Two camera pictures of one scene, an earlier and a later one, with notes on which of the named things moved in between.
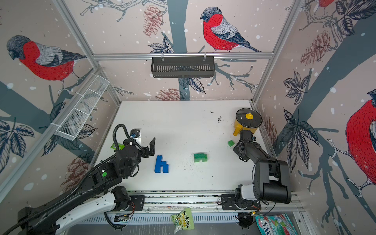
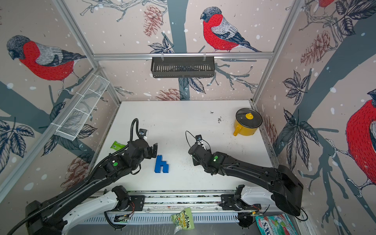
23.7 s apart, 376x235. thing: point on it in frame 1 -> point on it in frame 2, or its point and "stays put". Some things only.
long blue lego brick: [159, 163] stays put
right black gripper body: [237, 148] -> [195, 162]
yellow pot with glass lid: [246, 119] stays put
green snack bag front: [183, 220] stays put
